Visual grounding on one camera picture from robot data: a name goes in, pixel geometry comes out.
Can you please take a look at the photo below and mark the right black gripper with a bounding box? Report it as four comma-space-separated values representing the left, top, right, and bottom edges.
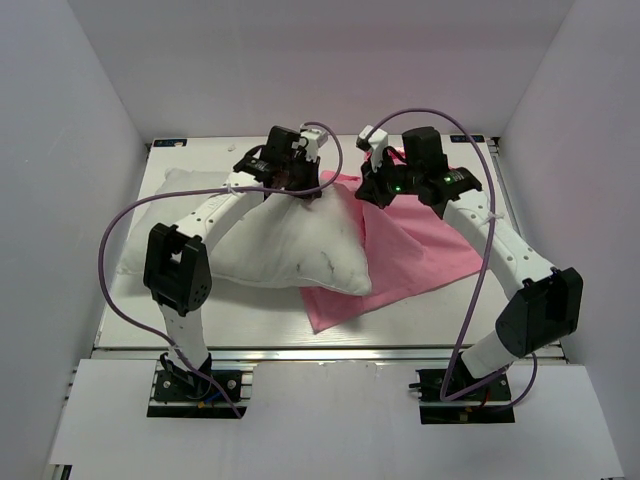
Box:
354, 151, 421, 211

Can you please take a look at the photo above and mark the white pillow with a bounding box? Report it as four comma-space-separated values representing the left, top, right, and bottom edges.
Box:
117, 168, 372, 296

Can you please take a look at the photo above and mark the pink pillowcase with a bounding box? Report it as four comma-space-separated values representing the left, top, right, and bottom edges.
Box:
300, 174, 482, 333

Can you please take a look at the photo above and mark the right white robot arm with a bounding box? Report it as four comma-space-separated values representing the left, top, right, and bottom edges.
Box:
356, 126, 584, 399

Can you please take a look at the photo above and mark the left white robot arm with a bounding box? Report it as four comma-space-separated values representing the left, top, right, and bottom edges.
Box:
143, 126, 328, 399

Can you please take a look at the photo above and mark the right blue corner label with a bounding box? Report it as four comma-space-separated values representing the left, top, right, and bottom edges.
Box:
449, 134, 485, 143

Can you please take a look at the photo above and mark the blue corner label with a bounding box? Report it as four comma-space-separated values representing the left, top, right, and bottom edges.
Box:
152, 138, 187, 148
449, 134, 485, 143

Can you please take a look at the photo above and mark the left blue corner label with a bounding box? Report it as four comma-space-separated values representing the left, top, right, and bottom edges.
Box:
152, 138, 187, 148

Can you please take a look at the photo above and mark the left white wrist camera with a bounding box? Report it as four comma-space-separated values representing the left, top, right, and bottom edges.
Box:
298, 125, 329, 162

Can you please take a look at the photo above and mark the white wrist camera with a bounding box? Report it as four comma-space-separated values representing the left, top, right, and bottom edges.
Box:
298, 125, 329, 162
356, 125, 388, 172

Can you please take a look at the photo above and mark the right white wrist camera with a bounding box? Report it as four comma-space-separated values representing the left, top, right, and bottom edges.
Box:
356, 125, 388, 172

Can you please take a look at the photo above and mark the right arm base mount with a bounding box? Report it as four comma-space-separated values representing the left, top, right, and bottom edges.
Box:
408, 369, 515, 425

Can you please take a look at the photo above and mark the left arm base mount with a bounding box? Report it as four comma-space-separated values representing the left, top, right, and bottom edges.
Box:
146, 353, 250, 419

